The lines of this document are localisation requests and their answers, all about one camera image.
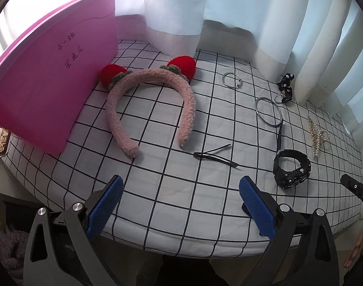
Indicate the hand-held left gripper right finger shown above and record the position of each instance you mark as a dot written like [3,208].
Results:
[257,207]

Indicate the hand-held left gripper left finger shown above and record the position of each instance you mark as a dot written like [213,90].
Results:
[107,205]

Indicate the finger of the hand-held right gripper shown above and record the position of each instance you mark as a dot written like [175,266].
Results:
[358,189]

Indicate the black wrist watch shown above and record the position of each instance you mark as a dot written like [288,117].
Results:
[291,176]

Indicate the pearl hair clip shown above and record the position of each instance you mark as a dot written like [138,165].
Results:
[315,137]

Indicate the thin black hair pin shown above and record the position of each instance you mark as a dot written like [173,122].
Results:
[211,157]

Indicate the pink fuzzy strawberry headband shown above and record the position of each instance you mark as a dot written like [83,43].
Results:
[115,125]

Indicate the large silver bangle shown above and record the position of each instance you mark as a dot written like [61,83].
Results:
[256,107]

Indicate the pink plastic tub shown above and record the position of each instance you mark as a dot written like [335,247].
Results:
[50,80]

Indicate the person's right hand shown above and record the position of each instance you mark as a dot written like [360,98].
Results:
[354,251]

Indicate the grey fluffy fabric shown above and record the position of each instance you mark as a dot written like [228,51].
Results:
[8,247]

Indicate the patterned card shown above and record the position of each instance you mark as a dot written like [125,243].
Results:
[2,143]

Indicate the white curtain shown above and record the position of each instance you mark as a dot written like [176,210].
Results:
[229,6]

